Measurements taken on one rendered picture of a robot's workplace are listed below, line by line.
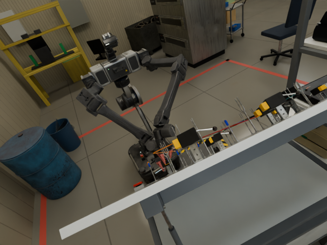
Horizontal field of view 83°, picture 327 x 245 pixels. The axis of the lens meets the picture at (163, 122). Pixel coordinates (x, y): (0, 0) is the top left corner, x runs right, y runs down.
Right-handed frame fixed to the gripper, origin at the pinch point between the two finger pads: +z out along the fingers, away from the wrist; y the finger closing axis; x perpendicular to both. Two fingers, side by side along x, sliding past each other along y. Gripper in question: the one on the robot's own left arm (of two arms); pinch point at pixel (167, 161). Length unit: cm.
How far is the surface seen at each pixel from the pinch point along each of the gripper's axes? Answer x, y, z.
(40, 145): 155, -88, -25
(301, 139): -7, 109, 26
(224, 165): -58, -5, -14
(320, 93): -50, 59, -18
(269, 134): -71, -2, -22
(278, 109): -54, 25, -20
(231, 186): -2.4, 36.5, 33.2
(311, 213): -47, 42, 33
